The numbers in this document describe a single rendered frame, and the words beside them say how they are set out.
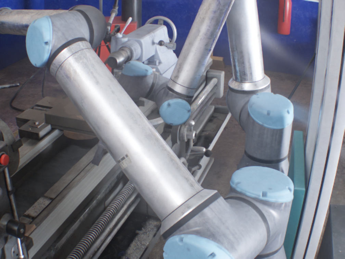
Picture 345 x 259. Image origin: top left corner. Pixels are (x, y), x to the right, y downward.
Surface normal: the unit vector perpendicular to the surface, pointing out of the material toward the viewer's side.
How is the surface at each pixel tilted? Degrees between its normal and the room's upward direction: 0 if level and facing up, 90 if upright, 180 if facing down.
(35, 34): 85
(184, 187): 39
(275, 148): 90
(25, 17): 58
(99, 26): 76
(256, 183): 5
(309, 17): 90
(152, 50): 94
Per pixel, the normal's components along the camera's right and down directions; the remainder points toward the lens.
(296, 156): 0.02, -0.91
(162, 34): 0.94, 0.02
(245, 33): 0.01, 0.45
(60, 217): 0.57, -0.65
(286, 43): -0.31, 0.40
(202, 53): 0.36, 0.46
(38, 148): 0.72, -0.49
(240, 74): -0.52, 0.45
